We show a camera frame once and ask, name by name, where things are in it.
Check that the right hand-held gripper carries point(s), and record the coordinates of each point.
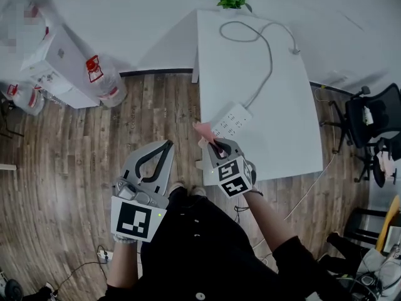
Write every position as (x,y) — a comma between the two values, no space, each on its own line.
(232,176)

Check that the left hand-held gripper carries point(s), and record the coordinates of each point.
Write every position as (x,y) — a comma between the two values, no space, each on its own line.
(133,219)

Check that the pink cloth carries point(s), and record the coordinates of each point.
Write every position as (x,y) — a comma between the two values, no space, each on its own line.
(205,132)

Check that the person's right forearm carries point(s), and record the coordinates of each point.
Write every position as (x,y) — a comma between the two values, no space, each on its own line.
(269,221)

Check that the person's left forearm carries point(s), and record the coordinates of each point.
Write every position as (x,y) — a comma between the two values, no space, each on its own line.
(123,265)

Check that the person's left shoe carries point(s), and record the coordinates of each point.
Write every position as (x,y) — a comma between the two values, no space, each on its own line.
(177,187)

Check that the person's shoe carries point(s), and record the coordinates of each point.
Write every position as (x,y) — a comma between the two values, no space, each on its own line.
(197,190)
(177,187)

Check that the person's right shoe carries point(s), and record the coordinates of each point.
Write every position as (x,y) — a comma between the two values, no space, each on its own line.
(197,190)

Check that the white table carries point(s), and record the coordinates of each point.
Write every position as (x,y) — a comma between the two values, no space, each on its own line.
(288,121)

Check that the white floor power strip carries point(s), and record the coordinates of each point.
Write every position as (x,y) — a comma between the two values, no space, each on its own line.
(105,256)

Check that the person's black clothing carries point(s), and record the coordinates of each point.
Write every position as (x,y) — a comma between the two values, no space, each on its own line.
(203,256)

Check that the white water dispenser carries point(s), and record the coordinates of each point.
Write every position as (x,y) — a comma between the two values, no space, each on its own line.
(69,64)

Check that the white wooden bar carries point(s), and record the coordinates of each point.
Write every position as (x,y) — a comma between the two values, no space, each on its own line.
(7,167)

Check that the black mesh office chair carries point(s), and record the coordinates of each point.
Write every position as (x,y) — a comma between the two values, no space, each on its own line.
(360,118)
(380,176)

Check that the black metal stand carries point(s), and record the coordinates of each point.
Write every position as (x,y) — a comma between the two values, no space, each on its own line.
(4,111)

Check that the pale pink garment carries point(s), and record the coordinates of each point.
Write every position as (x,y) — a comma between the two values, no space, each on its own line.
(386,163)

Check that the yellow board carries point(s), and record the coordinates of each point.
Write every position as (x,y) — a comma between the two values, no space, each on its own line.
(388,221)

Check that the clear water bottle on dispenser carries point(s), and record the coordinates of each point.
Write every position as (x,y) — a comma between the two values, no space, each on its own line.
(22,27)

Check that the black stool frame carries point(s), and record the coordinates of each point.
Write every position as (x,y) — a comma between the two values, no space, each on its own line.
(363,213)

